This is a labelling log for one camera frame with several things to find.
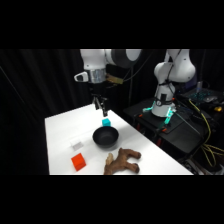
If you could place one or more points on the small yellow device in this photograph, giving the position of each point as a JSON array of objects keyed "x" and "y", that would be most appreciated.
[{"x": 218, "y": 109}]

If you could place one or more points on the white cube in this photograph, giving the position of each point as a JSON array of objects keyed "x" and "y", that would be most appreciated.
[{"x": 76, "y": 144}]

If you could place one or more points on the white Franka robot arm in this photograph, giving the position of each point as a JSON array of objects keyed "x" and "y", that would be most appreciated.
[{"x": 173, "y": 70}]

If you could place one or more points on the red cube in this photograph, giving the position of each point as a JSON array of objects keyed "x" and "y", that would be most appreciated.
[{"x": 79, "y": 162}]

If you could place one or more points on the black robot stand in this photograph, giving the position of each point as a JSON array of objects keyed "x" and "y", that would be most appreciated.
[{"x": 180, "y": 133}]

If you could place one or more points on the black bowl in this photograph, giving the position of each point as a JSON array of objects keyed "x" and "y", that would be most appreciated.
[{"x": 105, "y": 137}]

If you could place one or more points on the electronics box with lights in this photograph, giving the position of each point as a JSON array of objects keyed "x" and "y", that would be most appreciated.
[{"x": 206, "y": 95}]

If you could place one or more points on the brown plush animal toy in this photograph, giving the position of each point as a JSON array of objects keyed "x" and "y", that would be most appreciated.
[{"x": 121, "y": 162}]

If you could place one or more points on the tan wrist attachment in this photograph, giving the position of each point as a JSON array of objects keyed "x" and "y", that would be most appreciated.
[{"x": 114, "y": 80}]

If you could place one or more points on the black curtain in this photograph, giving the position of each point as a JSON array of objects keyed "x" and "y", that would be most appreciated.
[{"x": 36, "y": 83}]

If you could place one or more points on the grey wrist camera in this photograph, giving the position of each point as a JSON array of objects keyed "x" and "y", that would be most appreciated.
[{"x": 81, "y": 77}]

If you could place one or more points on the teal cube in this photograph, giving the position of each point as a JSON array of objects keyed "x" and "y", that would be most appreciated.
[{"x": 106, "y": 122}]

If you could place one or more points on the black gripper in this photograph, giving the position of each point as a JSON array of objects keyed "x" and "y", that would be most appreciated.
[{"x": 98, "y": 89}]

